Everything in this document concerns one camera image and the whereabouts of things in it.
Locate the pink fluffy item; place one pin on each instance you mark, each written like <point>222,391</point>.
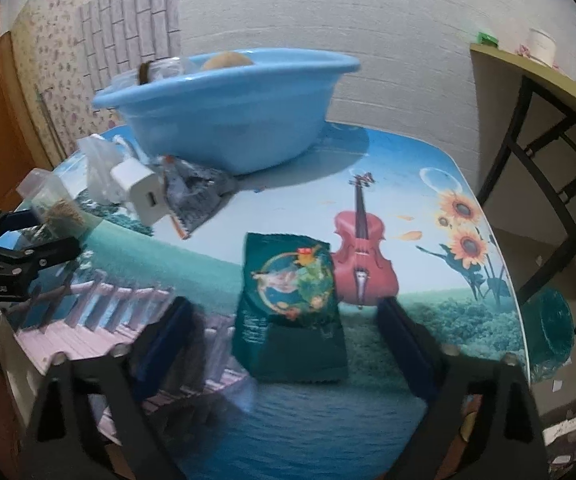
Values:
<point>523,50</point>

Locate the brown potato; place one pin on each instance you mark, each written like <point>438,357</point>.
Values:
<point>227,61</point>

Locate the white charger plug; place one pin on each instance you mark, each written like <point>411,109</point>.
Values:
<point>140,190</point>

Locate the small green box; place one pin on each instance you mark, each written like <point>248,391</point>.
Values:
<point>486,38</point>

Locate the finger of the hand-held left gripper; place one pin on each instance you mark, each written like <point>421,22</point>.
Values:
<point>42,255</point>
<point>15,218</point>

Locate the crumpled silver packet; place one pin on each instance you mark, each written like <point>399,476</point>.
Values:
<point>192,190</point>

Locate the bag of cotton swabs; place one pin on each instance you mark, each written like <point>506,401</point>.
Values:
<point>98,165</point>

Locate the clear toothpick container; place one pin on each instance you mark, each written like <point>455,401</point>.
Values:
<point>52,195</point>

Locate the green snack packet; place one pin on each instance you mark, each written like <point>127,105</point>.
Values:
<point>293,310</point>

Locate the light blue plastic basin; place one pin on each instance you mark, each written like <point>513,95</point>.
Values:
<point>227,120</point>

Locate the white jar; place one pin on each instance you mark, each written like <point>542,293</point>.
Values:
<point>540,46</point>

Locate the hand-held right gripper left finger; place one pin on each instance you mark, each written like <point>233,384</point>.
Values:
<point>165,345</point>

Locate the side table with dark frame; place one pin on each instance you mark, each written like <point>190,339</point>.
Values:
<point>518,62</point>

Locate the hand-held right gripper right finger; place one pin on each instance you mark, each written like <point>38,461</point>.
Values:
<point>408,355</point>

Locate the packet with brown band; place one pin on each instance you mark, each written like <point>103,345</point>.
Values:
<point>145,72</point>

